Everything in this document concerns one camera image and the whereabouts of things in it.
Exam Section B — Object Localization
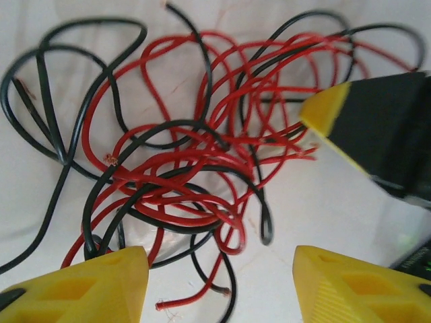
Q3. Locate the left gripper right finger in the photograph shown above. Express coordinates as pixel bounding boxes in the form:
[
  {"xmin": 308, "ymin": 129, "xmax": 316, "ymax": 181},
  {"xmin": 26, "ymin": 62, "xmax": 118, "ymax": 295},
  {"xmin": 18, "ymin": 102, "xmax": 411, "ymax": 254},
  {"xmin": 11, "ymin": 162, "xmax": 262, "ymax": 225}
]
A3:
[{"xmin": 292, "ymin": 245, "xmax": 431, "ymax": 323}]

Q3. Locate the tangle of red black wires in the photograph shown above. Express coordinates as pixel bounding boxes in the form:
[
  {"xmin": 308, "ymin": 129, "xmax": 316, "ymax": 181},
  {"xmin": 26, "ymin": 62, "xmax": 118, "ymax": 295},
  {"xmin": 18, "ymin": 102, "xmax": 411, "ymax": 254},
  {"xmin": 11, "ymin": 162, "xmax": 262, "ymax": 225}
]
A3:
[{"xmin": 80, "ymin": 119, "xmax": 275, "ymax": 323}]

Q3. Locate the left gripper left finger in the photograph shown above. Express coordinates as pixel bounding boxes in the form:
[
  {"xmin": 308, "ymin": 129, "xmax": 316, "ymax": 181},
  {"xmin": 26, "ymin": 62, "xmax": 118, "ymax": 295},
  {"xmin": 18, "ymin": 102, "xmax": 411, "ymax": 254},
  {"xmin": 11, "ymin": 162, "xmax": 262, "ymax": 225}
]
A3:
[{"xmin": 0, "ymin": 245, "xmax": 150, "ymax": 323}]

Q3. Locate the black cable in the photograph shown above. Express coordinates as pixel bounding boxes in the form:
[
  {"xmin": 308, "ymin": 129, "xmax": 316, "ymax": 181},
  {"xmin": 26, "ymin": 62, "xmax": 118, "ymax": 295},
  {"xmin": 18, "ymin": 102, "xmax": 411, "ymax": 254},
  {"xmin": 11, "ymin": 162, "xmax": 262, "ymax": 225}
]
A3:
[
  {"xmin": 235, "ymin": 9, "xmax": 427, "ymax": 189},
  {"xmin": 114, "ymin": 2, "xmax": 216, "ymax": 151},
  {"xmin": 0, "ymin": 16, "xmax": 149, "ymax": 275}
]

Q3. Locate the cream table cover sheet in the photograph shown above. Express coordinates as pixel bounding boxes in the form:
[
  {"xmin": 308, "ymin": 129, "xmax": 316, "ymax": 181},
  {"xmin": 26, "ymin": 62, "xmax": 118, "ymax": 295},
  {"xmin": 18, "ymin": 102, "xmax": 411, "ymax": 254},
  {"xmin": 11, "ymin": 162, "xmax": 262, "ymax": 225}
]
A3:
[{"xmin": 0, "ymin": 0, "xmax": 431, "ymax": 323}]

